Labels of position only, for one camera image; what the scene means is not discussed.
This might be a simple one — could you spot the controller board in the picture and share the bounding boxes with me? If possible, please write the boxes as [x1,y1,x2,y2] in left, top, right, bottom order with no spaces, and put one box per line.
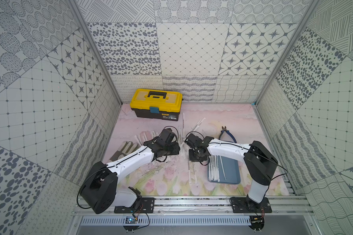
[124,216,138,226]
[249,216,265,232]

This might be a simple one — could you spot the right controller board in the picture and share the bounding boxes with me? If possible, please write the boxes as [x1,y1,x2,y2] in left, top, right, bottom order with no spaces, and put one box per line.
[249,216,265,232]

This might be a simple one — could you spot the pink floral table mat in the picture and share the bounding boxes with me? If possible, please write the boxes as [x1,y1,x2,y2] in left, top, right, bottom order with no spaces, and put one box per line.
[89,103,290,197]

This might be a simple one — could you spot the blue handled pliers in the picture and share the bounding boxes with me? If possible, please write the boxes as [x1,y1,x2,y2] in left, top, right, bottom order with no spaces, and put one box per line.
[218,126,237,143]

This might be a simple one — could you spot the left controller board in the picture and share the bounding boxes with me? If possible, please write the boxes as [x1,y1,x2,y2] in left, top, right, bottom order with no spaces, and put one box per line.
[124,216,138,226]

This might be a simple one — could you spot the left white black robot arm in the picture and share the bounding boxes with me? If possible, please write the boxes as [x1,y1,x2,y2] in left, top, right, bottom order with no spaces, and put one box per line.
[78,126,180,214]

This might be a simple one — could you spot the blue plastic storage tray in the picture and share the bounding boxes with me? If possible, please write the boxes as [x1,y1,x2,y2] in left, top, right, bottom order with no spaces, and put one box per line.
[207,156,241,185]

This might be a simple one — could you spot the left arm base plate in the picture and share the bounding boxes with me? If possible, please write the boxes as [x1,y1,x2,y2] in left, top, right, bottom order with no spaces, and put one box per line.
[114,197,155,214]

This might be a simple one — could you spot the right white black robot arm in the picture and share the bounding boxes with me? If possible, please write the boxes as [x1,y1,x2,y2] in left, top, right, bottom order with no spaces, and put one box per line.
[184,133,278,204]

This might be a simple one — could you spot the aluminium mounting rail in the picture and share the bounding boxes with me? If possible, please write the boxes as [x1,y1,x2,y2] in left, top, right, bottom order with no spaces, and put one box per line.
[72,195,315,216]

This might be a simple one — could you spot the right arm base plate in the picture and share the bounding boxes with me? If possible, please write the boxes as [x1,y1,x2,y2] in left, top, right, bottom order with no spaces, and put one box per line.
[229,197,272,213]

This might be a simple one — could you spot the yellow black toolbox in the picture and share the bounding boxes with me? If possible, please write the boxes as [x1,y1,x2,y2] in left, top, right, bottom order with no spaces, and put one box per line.
[130,89,183,121]

